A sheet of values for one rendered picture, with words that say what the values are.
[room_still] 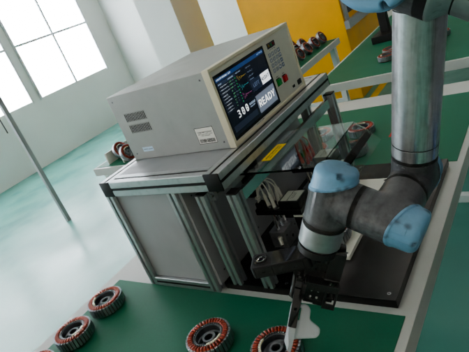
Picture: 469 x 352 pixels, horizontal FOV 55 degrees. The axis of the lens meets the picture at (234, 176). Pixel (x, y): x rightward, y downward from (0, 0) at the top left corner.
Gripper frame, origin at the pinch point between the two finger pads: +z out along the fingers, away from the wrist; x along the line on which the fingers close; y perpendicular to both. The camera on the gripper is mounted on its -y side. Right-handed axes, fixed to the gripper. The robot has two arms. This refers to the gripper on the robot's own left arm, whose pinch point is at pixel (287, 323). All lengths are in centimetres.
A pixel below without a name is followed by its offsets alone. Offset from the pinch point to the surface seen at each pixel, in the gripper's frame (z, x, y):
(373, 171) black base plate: -4, 73, 23
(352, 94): 61, 409, 47
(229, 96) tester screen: -32, 38, -23
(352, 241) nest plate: -0.3, 33.7, 14.4
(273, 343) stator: 9.0, 2.6, -1.9
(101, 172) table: 76, 175, -124
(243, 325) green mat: 15.6, 12.2, -9.1
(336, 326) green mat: 5.4, 7.8, 10.8
